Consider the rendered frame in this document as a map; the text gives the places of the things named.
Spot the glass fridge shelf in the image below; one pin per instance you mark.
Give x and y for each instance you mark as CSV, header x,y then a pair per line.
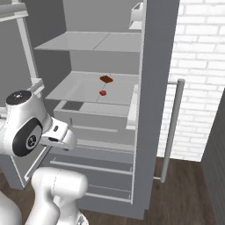
x,y
88,42
79,88

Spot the long white door bin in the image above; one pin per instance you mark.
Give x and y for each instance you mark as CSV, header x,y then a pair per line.
x,y
133,111

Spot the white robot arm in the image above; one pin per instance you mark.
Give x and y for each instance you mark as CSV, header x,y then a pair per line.
x,y
20,129

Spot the white fridge crisper drawer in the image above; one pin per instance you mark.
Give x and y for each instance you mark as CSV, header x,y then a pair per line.
x,y
96,115

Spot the brown food piece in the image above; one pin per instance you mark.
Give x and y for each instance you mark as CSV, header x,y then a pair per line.
x,y
106,79

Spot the small white door bin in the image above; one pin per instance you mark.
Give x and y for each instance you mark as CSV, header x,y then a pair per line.
x,y
137,14

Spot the grey freezer drawer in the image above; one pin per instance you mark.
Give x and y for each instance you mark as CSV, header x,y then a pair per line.
x,y
96,172

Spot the red strawberry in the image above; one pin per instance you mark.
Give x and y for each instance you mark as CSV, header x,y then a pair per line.
x,y
102,92

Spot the grey fridge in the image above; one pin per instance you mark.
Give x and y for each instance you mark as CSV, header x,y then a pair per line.
x,y
96,17

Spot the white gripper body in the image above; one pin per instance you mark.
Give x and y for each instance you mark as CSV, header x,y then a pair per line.
x,y
63,140

